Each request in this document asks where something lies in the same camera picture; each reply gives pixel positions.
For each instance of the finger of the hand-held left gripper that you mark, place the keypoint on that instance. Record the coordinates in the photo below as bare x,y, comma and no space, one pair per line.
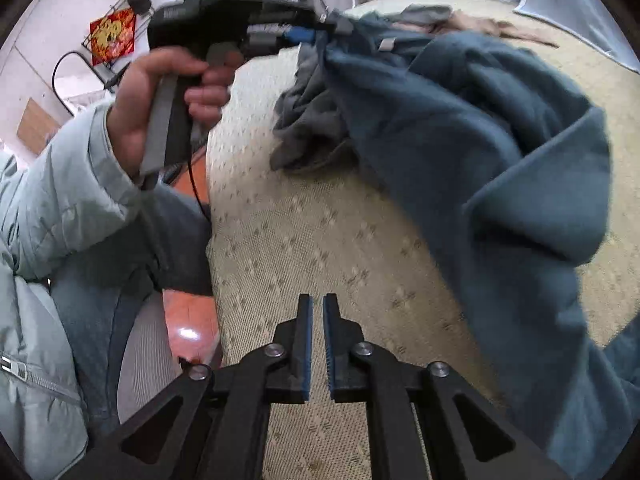
337,22
300,36

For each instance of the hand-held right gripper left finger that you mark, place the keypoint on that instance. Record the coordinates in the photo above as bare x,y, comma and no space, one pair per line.
308,350

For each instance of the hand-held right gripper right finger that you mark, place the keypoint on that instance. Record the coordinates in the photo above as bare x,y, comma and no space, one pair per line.
327,350

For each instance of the blue garment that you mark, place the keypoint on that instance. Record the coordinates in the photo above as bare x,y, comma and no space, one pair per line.
475,160

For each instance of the person's left forearm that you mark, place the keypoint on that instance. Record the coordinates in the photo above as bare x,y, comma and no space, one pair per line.
65,195

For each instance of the person's left hand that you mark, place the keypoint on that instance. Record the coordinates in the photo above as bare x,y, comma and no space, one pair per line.
130,110

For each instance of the dark hanging object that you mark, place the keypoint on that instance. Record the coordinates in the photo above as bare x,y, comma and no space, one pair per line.
137,0

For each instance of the grey garment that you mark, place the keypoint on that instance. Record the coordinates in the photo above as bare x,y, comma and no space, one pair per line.
310,120

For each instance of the beige pink garment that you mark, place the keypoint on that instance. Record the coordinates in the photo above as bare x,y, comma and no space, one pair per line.
480,25

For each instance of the grey chair seat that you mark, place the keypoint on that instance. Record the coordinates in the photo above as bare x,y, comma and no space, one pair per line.
145,355

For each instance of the brown cardboard piece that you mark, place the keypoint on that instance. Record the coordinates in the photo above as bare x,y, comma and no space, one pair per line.
40,125

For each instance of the person's legs in jeans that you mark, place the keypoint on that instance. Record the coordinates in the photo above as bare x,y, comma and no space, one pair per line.
100,285

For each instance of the person's pale jacket torso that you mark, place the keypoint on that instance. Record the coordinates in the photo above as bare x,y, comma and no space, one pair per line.
35,385

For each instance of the red wall poster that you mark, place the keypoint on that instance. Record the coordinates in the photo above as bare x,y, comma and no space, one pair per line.
112,35

